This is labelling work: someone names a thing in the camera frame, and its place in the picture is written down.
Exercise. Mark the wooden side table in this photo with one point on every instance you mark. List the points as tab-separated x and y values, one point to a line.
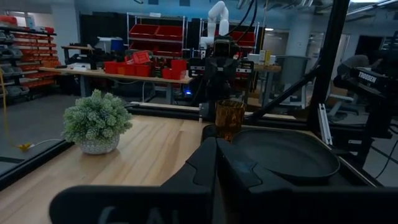
267	68

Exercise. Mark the amber glass cup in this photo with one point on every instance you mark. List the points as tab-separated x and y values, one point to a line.
229	118

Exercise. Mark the red plastic bin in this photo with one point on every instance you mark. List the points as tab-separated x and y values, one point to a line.
113	68
175	70
138	70
141	57

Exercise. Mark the green succulent in white pot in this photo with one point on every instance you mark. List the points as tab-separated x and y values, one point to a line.
96	118

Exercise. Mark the metal rack with red bins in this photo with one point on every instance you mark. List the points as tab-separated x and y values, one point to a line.
155	32
245	39

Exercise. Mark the yellow box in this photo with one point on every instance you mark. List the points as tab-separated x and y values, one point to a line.
267	57

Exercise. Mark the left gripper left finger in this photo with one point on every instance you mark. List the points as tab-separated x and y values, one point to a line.
199	174

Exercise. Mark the person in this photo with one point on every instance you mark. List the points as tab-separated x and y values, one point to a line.
354	62

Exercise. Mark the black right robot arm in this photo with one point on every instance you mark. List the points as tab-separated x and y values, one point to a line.
223	46

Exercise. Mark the silver aluminium bracket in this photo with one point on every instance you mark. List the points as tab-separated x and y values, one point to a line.
323	124

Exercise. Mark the long wooden workbench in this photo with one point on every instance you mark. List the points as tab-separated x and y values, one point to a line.
124	76

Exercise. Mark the black aluminium table frame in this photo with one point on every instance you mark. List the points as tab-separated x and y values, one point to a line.
328	56

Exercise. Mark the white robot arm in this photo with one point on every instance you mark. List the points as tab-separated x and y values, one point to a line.
219	18

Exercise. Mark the yellow plug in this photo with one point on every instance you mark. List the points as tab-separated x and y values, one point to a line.
24	146

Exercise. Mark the black round plate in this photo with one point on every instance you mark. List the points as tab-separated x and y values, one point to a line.
280	152

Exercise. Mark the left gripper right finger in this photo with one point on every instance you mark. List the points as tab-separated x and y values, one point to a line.
242	199

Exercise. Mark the blue storage bin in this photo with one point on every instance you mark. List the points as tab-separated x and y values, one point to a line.
116	45

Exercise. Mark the shelving with small bins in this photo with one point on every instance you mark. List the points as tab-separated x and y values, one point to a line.
31	56

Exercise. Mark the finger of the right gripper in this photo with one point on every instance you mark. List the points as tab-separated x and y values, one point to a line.
217	90
225	90

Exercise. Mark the white box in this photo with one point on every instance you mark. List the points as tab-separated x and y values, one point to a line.
253	58

